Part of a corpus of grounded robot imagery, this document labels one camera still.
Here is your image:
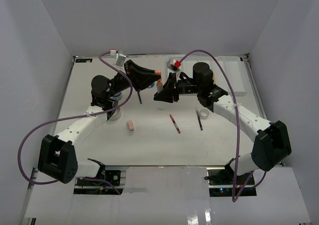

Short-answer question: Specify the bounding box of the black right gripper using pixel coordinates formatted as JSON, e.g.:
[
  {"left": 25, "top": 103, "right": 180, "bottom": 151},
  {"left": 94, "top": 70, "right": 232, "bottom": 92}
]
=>
[{"left": 154, "top": 73, "right": 202, "bottom": 103}]

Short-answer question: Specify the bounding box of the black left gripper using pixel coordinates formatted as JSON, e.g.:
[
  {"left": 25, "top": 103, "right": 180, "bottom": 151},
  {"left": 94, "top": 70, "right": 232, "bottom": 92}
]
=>
[{"left": 108, "top": 60, "right": 161, "bottom": 99}]

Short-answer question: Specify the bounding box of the orange marker pen body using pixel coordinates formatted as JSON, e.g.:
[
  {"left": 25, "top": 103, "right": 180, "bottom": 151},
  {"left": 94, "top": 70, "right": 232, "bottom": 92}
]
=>
[{"left": 157, "top": 81, "right": 163, "bottom": 93}]

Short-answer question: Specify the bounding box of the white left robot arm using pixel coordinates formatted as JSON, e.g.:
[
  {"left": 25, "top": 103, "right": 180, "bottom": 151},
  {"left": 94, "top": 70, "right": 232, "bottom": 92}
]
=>
[{"left": 38, "top": 60, "right": 161, "bottom": 185}]

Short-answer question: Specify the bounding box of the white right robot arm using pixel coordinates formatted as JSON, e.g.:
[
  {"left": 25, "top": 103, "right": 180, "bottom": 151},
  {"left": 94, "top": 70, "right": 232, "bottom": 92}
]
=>
[{"left": 154, "top": 62, "right": 292, "bottom": 185}]

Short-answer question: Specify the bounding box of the black gel pen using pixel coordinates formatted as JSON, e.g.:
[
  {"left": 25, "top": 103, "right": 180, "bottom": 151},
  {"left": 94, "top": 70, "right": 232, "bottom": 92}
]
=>
[{"left": 137, "top": 90, "right": 142, "bottom": 104}]

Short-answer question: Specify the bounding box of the red gel pen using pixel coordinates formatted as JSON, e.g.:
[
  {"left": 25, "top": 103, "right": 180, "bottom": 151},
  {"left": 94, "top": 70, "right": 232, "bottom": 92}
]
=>
[{"left": 169, "top": 114, "right": 181, "bottom": 134}]

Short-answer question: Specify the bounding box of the blue gel pen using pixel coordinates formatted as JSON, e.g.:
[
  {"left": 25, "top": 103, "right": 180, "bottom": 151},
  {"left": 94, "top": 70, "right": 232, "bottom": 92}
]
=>
[{"left": 195, "top": 107, "right": 203, "bottom": 131}]

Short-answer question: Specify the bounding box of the large clear tape roll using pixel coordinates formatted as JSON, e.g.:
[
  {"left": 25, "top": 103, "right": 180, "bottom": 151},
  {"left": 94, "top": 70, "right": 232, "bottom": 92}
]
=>
[{"left": 108, "top": 108, "right": 122, "bottom": 121}]

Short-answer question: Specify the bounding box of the pink correction tape dispenser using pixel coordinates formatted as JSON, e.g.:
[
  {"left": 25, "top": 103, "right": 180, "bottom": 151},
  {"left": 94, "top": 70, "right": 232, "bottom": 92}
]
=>
[{"left": 127, "top": 120, "right": 135, "bottom": 132}]

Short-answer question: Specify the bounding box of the white divided organizer tray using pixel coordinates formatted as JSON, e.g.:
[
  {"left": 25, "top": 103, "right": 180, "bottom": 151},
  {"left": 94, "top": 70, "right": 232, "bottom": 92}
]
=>
[{"left": 177, "top": 56, "right": 248, "bottom": 96}]

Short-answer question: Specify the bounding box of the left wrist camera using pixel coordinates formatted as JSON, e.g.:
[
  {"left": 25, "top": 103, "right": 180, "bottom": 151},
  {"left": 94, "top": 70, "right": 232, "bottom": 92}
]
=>
[{"left": 114, "top": 51, "right": 126, "bottom": 67}]

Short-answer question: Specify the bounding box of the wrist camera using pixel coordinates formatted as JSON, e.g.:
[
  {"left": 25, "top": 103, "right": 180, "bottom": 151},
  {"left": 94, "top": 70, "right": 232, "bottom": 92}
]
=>
[
  {"left": 114, "top": 51, "right": 126, "bottom": 67},
  {"left": 167, "top": 58, "right": 181, "bottom": 72}
]

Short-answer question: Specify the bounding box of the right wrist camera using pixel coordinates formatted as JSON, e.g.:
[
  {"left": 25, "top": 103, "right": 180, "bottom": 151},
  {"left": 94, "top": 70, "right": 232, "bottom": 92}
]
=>
[{"left": 167, "top": 58, "right": 181, "bottom": 72}]

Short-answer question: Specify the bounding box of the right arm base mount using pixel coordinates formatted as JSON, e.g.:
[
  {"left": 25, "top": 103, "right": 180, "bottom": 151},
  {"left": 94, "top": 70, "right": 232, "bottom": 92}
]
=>
[{"left": 204, "top": 167, "right": 257, "bottom": 197}]

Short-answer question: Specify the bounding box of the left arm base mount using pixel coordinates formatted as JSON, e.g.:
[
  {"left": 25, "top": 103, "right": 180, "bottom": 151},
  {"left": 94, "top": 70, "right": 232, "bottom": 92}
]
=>
[{"left": 73, "top": 159, "right": 127, "bottom": 195}]

